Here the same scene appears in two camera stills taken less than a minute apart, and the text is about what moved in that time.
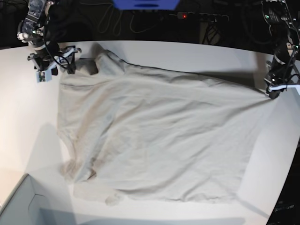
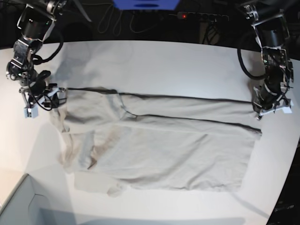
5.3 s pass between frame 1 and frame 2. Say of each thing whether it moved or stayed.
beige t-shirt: moved
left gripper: moved
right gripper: moved
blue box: stayed
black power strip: stayed
